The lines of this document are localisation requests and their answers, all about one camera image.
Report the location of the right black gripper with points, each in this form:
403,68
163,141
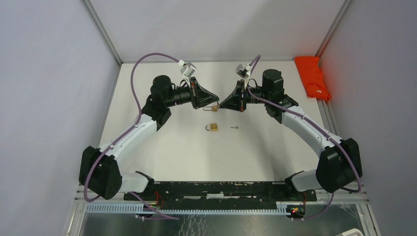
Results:
235,101

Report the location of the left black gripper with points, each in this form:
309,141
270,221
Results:
198,94

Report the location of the brass padlock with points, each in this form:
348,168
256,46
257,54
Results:
213,108
212,127

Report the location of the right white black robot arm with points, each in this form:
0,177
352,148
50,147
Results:
289,113

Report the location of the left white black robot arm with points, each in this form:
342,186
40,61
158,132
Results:
99,170

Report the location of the orange folded cloth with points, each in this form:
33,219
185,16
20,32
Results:
312,78

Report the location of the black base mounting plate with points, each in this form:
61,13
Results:
183,195

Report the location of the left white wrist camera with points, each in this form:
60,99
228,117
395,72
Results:
187,70

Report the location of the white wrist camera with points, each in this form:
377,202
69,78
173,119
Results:
244,71
187,70

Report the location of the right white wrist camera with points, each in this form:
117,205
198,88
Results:
244,71

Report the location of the white slotted cable duct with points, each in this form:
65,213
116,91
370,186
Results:
140,209

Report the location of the aluminium frame rails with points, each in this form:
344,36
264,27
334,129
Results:
340,166

